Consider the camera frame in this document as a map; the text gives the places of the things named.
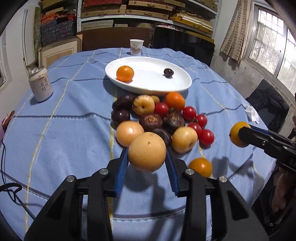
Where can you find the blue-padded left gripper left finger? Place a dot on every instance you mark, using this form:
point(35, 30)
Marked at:
point(61, 216)

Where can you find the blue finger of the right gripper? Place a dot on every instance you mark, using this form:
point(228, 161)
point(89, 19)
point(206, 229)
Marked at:
point(259, 131)

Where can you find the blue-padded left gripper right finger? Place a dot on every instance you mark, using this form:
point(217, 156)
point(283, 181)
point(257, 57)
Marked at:
point(217, 199)

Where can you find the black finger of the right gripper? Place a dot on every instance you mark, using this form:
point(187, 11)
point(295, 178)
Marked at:
point(246, 135)

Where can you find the orange-yellow tomato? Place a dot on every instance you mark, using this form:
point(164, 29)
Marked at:
point(201, 166)
point(234, 137)

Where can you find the red cherry tomato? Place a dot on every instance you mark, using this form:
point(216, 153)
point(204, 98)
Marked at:
point(189, 113)
point(201, 120)
point(206, 137)
point(161, 109)
point(196, 127)

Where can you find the dark plum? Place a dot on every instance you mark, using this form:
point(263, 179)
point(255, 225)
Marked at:
point(168, 73)
point(119, 116)

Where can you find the pale round pear front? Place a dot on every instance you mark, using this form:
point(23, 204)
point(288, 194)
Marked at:
point(147, 152)

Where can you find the pale round pear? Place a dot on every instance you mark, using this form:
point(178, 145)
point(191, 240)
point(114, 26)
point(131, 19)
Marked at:
point(147, 152)
point(127, 131)

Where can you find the large orange mandarin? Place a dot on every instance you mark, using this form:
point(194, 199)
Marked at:
point(125, 74)

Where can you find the yellow pear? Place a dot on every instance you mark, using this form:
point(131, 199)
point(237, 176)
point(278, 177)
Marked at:
point(184, 139)

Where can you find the dark mangosteen front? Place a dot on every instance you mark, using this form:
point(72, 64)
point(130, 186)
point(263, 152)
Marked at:
point(164, 135)

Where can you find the dark mangosteen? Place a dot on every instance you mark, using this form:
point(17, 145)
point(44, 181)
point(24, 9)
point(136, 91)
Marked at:
point(151, 121)
point(172, 122)
point(124, 102)
point(164, 135)

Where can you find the person's right hand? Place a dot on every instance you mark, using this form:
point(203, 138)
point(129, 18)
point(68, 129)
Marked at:
point(284, 183)

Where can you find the crumpled white tissue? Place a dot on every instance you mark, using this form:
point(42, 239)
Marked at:
point(251, 113)

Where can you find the black cloth on chair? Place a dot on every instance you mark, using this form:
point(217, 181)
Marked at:
point(270, 105)

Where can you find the dark mangosteen right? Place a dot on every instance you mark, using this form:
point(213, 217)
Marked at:
point(172, 122)

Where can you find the orange mandarin near plate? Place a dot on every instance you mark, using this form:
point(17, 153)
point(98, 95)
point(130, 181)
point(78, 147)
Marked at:
point(175, 100)

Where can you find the right window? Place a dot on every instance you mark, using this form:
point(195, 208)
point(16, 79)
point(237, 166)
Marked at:
point(272, 47)

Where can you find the window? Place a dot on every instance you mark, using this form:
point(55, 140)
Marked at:
point(272, 47)
point(5, 70)

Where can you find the beige patterned curtain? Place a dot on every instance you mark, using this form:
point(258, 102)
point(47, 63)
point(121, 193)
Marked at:
point(235, 39)

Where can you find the small yellow fruit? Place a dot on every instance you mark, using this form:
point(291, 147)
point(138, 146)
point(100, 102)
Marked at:
point(155, 98)

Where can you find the dark mangosteen middle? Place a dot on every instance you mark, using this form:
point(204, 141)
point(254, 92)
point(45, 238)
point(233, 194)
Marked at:
point(151, 121)

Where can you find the yellow apple with stem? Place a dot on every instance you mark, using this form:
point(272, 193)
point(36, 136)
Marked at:
point(143, 105)

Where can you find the wooden chair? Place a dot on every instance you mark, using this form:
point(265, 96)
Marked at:
point(7, 120)

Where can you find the white oval plate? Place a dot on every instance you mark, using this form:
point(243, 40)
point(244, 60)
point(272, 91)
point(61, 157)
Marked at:
point(149, 76)

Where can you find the dark mangosteen back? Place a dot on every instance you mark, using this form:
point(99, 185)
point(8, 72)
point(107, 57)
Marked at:
point(124, 102)

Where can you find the white metal shelf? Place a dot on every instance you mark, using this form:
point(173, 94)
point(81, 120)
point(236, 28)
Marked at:
point(193, 16)

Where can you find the white beverage can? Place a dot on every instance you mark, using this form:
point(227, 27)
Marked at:
point(40, 84)

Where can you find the white paper cup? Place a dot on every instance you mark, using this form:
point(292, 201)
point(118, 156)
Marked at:
point(136, 46)

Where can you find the left window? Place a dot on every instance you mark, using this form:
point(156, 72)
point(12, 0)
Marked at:
point(5, 70)

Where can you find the brown wooden board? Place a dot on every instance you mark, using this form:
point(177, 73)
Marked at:
point(114, 37)

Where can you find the wooden framed panel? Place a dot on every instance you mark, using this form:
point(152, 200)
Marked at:
point(53, 52)

